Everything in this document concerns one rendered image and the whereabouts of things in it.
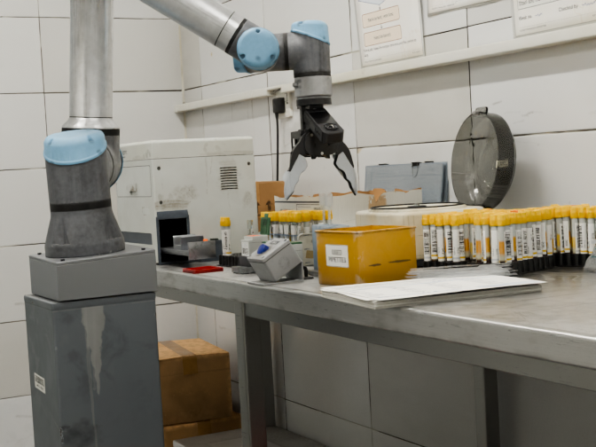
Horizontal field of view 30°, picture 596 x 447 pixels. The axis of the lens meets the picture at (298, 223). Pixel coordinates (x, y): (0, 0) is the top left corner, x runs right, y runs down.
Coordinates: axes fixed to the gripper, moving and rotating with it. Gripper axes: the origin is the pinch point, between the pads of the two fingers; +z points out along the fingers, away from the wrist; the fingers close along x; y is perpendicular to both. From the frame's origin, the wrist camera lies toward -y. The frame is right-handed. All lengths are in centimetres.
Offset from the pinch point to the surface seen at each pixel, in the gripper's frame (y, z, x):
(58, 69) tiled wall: 187, -45, 23
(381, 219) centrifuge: 0.5, 5.1, -12.8
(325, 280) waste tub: -18.1, 14.4, 7.4
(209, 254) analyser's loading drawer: 38.7, 12.2, 13.3
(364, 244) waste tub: -28.0, 7.5, 3.6
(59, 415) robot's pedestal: -4, 36, 55
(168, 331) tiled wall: 192, 51, -12
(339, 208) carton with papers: 30.5, 3.6, -15.9
